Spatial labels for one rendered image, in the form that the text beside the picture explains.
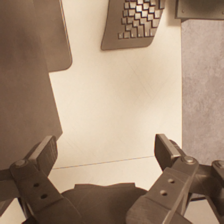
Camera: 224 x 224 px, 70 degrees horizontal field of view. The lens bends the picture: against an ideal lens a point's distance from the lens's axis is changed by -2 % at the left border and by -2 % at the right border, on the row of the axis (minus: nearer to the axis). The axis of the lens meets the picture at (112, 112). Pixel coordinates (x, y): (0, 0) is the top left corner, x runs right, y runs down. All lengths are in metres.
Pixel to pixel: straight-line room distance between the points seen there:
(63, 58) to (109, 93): 0.18
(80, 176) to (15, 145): 0.47
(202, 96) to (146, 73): 1.02
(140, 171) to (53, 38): 0.55
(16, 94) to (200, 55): 1.35
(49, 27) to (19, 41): 0.26
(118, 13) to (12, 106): 0.39
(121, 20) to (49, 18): 0.20
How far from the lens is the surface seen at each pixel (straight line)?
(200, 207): 1.88
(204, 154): 1.77
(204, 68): 1.49
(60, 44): 0.54
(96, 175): 0.68
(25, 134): 0.27
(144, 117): 0.58
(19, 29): 0.32
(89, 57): 0.54
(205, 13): 0.57
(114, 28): 0.52
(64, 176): 0.71
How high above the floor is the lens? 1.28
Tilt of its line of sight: 72 degrees down
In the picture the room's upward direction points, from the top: 175 degrees clockwise
